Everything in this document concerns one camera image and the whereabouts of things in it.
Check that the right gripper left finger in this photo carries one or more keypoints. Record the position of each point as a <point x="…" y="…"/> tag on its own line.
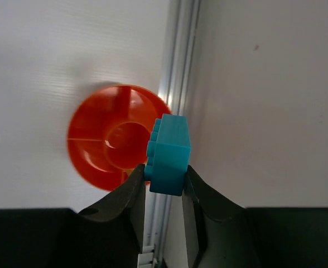
<point x="108" y="233"/>

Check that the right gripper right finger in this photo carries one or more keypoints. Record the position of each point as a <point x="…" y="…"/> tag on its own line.
<point x="220" y="233"/>

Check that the teal lego brick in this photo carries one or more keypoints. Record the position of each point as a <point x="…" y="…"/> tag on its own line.
<point x="168" y="154"/>

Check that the orange round sorting container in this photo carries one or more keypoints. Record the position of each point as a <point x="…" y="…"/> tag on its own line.
<point x="108" y="133"/>

